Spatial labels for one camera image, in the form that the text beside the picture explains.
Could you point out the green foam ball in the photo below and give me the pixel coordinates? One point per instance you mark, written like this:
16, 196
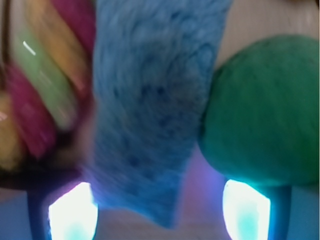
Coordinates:
261, 124

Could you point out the multicolour twisted rope toy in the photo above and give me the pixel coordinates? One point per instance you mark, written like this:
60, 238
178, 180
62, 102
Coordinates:
46, 50

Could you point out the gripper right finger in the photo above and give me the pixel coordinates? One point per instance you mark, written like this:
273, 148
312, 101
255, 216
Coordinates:
256, 213

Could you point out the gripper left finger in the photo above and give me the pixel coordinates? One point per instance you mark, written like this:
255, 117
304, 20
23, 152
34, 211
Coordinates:
65, 212

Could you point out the blue sponge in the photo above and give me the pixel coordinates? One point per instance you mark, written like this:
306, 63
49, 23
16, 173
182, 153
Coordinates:
153, 66

